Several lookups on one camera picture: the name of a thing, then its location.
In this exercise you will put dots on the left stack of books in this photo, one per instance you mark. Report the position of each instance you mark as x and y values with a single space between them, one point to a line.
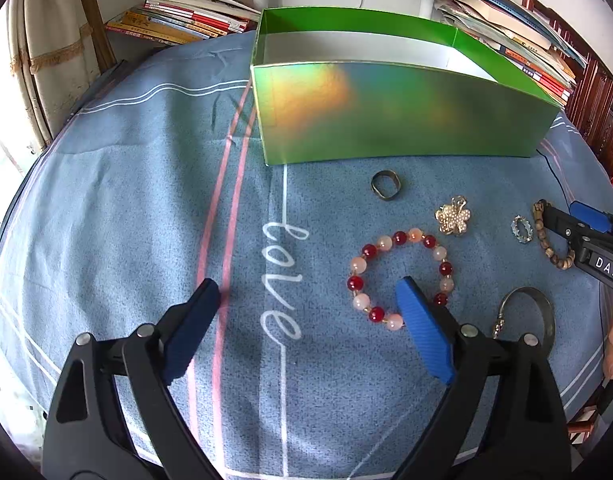
175 22

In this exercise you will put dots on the dark wooden headboard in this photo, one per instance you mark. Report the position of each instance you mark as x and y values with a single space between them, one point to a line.
590 107

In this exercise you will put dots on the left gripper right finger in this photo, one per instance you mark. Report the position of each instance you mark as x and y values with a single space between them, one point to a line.
500 416

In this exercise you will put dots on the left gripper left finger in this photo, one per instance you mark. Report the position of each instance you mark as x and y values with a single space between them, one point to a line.
87 435

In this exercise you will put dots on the stack of books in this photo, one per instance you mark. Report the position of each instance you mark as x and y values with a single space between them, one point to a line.
175 22
522 36

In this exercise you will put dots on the right stack of books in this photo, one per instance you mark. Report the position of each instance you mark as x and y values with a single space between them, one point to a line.
522 36

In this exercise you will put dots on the gold flower brooch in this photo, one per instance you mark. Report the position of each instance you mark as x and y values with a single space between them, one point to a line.
453 217

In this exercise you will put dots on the beige curtain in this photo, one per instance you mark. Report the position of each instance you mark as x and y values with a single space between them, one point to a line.
58 48

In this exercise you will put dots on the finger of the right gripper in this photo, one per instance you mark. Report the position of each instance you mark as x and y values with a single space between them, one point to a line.
594 218
577 234

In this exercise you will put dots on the green cardboard box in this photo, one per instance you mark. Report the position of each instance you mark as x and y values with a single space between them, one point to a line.
342 83

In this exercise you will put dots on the silver bangle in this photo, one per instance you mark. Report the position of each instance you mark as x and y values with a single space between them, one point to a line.
530 308

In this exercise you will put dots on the blue striped bed sheet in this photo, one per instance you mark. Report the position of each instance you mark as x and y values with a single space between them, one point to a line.
159 181

